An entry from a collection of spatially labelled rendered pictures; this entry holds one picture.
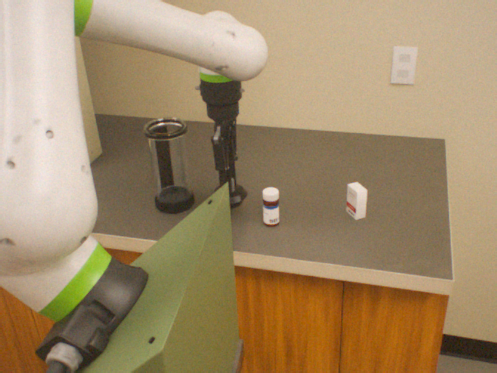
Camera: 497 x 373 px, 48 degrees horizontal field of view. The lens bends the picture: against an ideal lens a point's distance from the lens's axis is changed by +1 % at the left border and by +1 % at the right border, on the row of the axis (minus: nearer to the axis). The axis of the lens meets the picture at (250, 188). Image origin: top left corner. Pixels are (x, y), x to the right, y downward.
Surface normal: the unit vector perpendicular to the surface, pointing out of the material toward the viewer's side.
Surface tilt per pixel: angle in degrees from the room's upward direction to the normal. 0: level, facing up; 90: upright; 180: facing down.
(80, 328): 38
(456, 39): 90
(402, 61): 90
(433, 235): 0
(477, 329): 90
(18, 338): 90
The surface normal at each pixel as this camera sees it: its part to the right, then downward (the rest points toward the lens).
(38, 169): 0.31, -0.40
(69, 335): 0.54, -0.58
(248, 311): -0.26, 0.50
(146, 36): 0.35, 0.67
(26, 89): 0.14, -0.30
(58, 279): 0.32, 0.04
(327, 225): -0.07, -0.87
